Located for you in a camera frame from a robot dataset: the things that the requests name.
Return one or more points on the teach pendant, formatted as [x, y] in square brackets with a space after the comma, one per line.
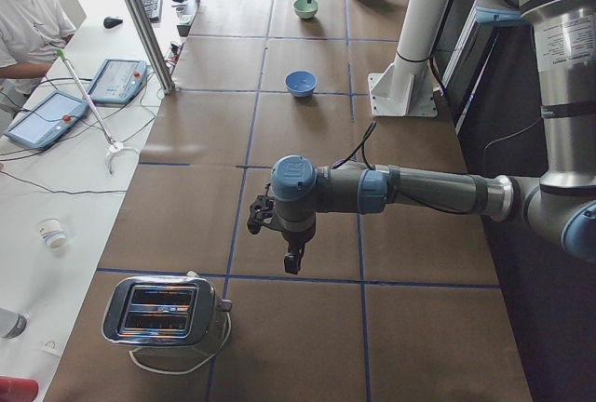
[117, 82]
[48, 121]

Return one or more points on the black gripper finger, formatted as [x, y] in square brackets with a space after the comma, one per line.
[293, 260]

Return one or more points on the far teach pendant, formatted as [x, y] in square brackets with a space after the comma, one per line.
[117, 82]

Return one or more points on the red bottle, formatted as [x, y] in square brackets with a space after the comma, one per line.
[18, 389]

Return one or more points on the paper cup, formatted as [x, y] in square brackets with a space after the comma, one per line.
[51, 232]

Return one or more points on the person in white shirt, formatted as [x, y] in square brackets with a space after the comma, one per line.
[31, 33]

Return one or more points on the aluminium frame post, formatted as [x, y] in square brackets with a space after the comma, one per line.
[149, 42]

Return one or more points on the blue bowl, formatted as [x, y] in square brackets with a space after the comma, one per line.
[301, 84]

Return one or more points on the white toaster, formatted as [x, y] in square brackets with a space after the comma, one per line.
[168, 315]

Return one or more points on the green bowl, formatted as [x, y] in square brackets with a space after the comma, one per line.
[305, 9]

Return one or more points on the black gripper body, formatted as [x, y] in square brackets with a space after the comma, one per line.
[296, 237]

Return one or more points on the black computer mouse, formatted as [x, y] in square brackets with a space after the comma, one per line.
[111, 22]

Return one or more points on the near teach pendant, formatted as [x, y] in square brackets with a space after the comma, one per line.
[48, 121]

